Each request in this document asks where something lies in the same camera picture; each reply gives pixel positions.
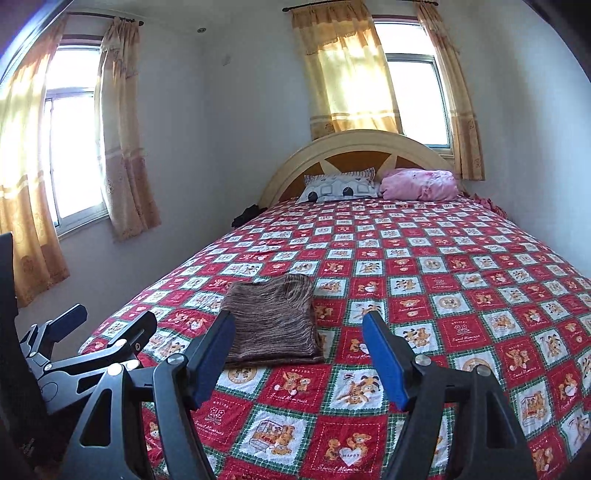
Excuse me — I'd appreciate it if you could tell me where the dark curtain rod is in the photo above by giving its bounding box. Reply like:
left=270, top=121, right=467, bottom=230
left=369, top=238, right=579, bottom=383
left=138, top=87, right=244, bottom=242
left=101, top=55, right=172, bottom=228
left=67, top=11, right=144, bottom=26
left=283, top=0, right=439, bottom=12

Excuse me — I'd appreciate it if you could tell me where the yellow side window curtain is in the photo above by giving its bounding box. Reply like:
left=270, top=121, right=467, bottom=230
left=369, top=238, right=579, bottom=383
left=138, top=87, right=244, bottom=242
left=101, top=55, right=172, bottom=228
left=99, top=18, right=162, bottom=243

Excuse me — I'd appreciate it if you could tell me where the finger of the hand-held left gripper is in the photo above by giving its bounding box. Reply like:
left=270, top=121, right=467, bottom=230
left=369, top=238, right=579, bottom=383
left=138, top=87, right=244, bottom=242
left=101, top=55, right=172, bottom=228
left=37, top=311, right=158, bottom=414
left=18, top=304, right=88, bottom=370

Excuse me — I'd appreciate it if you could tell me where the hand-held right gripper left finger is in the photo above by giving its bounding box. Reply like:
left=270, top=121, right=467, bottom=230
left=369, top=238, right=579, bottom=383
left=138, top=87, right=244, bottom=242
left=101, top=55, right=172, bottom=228
left=65, top=310, right=237, bottom=480

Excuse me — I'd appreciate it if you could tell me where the white patterned pillow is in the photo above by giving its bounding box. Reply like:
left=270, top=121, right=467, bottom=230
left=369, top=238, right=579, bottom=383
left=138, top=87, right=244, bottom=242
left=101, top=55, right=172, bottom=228
left=295, top=168, right=382, bottom=205

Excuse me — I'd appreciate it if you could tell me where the window behind headboard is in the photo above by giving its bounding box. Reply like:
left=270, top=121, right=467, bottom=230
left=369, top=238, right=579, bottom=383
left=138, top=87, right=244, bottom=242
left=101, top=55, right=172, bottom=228
left=372, top=18, right=455, bottom=151

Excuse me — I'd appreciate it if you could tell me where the pink pillow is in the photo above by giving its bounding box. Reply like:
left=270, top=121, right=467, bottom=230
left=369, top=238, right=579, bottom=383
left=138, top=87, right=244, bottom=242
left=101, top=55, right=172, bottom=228
left=379, top=168, right=460, bottom=201

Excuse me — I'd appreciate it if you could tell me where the yellow narrow curtain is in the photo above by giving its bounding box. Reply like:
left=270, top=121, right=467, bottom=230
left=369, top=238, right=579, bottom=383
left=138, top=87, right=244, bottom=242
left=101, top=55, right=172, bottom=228
left=416, top=2, right=485, bottom=181

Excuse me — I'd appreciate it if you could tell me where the red checkered printed bedspread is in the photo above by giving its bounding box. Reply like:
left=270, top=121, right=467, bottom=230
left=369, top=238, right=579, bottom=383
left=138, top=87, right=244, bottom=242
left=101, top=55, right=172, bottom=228
left=76, top=196, right=591, bottom=480

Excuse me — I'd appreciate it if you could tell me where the yellow long curtain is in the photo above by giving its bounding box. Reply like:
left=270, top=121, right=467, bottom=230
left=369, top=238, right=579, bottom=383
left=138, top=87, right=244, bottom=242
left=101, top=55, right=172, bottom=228
left=0, top=16, right=70, bottom=308

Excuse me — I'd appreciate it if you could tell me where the side window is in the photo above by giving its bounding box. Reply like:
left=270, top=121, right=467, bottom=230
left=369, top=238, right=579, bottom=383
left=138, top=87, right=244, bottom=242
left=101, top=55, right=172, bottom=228
left=44, top=44, right=109, bottom=232

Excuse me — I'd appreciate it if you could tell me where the cream arched bed headboard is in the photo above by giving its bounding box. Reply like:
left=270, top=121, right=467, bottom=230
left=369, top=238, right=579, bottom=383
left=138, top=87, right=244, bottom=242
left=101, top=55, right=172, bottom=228
left=257, top=129, right=458, bottom=208

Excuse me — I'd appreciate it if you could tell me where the brown knitted sweater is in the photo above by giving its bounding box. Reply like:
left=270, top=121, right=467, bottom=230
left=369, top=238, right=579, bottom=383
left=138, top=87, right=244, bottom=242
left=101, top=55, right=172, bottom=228
left=219, top=273, right=325, bottom=368

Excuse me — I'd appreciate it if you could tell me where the yellow wide curtain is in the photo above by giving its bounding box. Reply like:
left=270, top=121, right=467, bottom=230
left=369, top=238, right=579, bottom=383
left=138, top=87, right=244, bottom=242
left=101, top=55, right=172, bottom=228
left=291, top=0, right=404, bottom=141

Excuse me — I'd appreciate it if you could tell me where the dark cloth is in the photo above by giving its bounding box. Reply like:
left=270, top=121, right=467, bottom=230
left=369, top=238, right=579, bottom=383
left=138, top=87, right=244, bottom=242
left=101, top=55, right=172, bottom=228
left=231, top=203, right=269, bottom=228

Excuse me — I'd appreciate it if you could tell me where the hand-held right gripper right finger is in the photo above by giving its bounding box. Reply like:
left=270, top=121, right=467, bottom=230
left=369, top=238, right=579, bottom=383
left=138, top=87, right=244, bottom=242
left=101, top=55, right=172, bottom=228
left=362, top=311, right=539, bottom=480

